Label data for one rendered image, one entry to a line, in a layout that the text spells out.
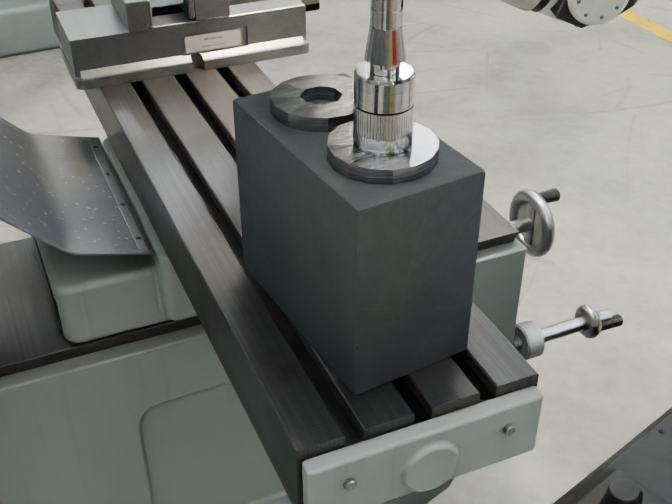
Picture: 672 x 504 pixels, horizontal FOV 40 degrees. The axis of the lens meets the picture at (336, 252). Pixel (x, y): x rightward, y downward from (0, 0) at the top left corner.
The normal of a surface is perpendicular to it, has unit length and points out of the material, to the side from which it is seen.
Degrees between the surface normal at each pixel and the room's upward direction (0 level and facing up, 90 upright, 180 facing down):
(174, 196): 0
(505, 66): 0
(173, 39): 90
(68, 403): 90
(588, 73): 0
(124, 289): 90
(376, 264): 90
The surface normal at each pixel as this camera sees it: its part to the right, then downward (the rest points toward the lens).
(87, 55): 0.39, 0.53
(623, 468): 0.00, -0.82
